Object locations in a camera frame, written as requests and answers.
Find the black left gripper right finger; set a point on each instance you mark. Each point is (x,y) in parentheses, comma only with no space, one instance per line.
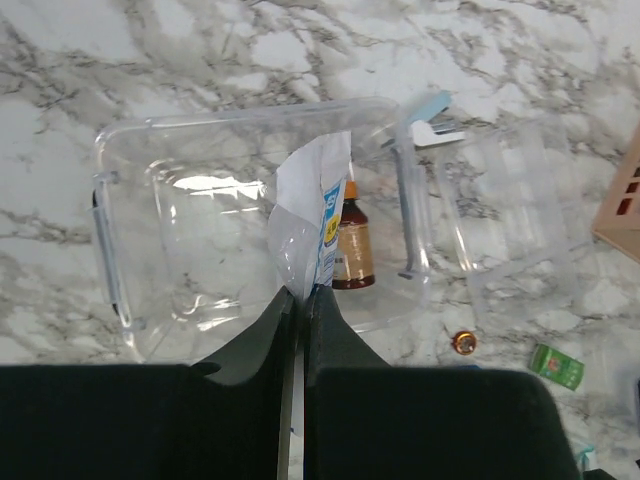
(365,419)

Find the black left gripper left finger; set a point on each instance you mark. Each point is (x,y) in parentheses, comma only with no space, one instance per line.
(225,417)

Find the brown bottle orange cap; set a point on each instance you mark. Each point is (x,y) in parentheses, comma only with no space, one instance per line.
(353,266)

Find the white blue gauze packet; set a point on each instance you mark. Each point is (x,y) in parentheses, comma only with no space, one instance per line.
(302,230)

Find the green medicine box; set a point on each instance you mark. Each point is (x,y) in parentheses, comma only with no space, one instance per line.
(557,367)

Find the clear plastic kit box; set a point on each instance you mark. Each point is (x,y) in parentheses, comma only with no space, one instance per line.
(181,207)

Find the small round red tin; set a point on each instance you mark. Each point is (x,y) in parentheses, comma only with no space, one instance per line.
(464,343)

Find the clear bandage packet teal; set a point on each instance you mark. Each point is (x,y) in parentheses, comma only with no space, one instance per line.
(584,453)

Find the white blue nail clipper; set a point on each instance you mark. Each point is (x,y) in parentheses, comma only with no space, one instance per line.
(424,127)

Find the peach plastic organizer basket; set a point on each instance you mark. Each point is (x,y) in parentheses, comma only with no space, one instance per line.
(617,220)

